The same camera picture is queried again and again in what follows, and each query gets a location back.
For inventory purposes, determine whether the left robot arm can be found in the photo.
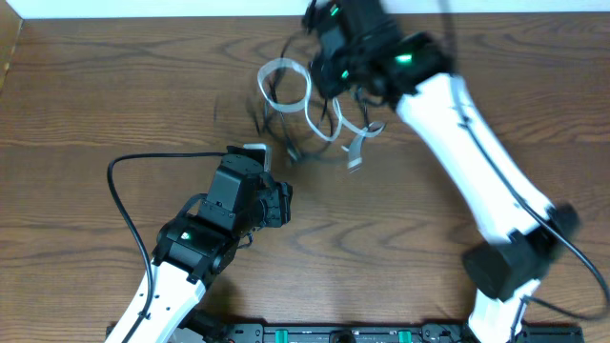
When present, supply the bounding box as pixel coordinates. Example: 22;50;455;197
106;144;293;342

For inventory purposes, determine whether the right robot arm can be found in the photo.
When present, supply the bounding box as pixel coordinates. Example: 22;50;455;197
302;1;580;342

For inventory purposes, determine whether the white usb cable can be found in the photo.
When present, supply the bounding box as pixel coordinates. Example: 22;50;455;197
255;56;387;173

